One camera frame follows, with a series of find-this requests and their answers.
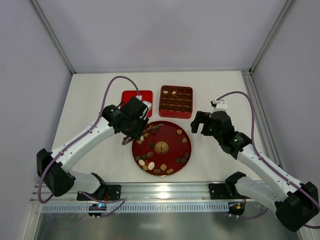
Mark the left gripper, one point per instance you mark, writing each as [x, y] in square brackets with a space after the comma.
[135, 132]

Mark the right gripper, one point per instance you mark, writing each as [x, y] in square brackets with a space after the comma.
[204, 121]

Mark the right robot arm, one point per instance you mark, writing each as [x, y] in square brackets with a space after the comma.
[293, 202]

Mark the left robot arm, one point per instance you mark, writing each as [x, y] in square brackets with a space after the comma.
[55, 167]

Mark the red chocolate box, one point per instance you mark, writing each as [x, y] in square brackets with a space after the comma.
[179, 105]

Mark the brown oval chocolate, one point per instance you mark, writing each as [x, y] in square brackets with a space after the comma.
[149, 154]

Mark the white swirl chocolate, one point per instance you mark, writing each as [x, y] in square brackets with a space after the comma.
[141, 162]

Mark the white oval chocolate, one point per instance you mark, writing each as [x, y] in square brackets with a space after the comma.
[151, 166]

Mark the tan fluted chocolate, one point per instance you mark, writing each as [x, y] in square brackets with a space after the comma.
[163, 167]

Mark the brown block chocolate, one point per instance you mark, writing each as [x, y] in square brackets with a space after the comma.
[156, 171]

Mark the tan ribbed chocolate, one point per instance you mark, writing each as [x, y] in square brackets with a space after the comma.
[170, 171]

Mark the red tin lid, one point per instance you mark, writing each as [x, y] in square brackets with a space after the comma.
[130, 96]

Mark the round red tray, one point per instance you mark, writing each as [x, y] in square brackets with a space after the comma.
[168, 147]

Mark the right side rail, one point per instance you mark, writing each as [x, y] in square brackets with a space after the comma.
[263, 128]

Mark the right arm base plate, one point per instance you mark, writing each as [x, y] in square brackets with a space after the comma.
[223, 191]

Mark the aluminium front rail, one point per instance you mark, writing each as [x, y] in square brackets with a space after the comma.
[143, 191]

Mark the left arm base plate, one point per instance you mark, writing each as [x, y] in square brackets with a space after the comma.
[109, 192]

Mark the slotted cable duct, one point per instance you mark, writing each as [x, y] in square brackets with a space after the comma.
[137, 207]

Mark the right frame post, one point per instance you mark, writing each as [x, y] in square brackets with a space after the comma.
[276, 26]

